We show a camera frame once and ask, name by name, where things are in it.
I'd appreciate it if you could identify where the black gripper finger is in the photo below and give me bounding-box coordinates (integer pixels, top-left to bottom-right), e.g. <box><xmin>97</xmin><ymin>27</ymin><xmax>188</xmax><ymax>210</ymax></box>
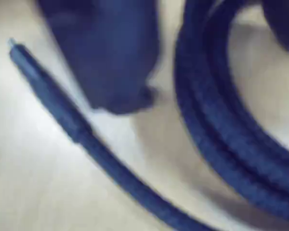
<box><xmin>261</xmin><ymin>0</ymin><xmax>289</xmax><ymax>51</ymax></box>
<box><xmin>37</xmin><ymin>0</ymin><xmax>163</xmax><ymax>115</ymax></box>

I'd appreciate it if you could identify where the black braided charging cable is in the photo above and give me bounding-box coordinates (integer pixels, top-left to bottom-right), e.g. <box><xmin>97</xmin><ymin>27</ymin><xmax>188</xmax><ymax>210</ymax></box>
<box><xmin>7</xmin><ymin>0</ymin><xmax>289</xmax><ymax>231</ymax></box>

